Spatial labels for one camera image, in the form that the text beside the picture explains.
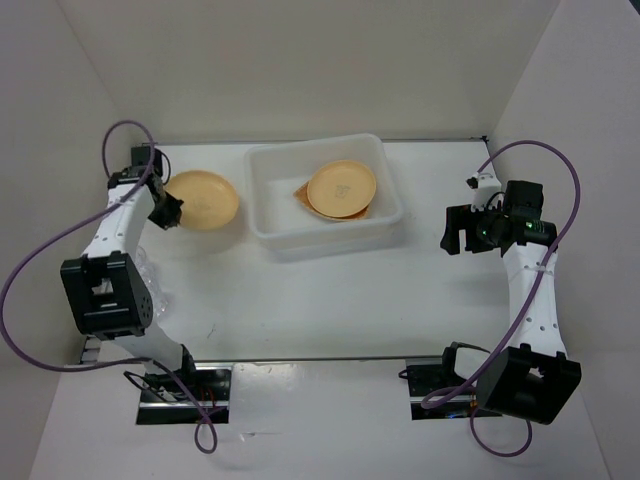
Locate yellow bear plate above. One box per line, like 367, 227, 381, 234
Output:
307, 160, 377, 219
165, 170, 239, 231

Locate clear plastic cup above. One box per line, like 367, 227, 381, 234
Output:
149, 288, 169, 318
134, 246, 161, 297

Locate triangular woven bamboo basket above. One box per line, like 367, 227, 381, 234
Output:
293, 183, 370, 222

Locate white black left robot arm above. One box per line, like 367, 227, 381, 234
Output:
60, 145, 199, 400

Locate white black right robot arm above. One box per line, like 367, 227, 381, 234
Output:
440, 174, 581, 425

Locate translucent white plastic bin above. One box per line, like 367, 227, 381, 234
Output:
244, 133, 404, 259

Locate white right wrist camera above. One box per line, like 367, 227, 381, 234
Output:
466, 172, 502, 212

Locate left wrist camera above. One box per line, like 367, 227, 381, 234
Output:
107, 166, 145, 189

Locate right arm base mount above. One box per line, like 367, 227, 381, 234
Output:
398, 357, 504, 421

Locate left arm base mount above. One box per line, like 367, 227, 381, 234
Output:
123, 363, 234, 426

